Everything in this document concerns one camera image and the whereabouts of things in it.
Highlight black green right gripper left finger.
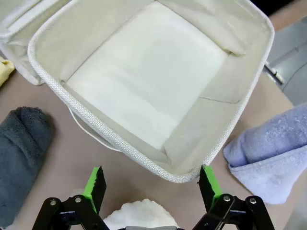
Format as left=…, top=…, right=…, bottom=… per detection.
left=32, top=165, right=110, bottom=230

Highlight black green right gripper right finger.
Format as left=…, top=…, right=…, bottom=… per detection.
left=190, top=164, right=275, bottom=230

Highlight white towel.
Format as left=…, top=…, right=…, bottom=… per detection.
left=103, top=198, right=178, bottom=230

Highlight dark grey towel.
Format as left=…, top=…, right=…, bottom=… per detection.
left=0, top=107, right=54, bottom=228

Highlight yellow towel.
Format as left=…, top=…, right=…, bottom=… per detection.
left=0, top=56, right=16, bottom=87

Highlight lavender folded towel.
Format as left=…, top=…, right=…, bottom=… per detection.
left=223, top=103, right=307, bottom=206

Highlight cream fabric basket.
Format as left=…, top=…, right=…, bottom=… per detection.
left=27, top=0, right=275, bottom=184
left=0, top=0, right=72, bottom=86

